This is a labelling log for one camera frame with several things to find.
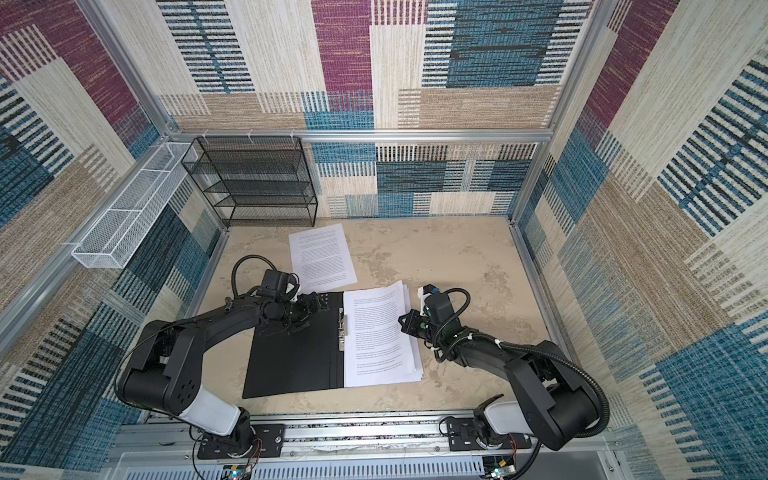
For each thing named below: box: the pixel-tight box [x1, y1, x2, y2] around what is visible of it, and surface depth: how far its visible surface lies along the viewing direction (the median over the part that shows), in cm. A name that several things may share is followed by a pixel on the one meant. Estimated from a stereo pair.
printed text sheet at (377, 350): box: [344, 280, 422, 387], surface depth 90 cm
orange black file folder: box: [242, 291, 349, 399], surface depth 87 cm
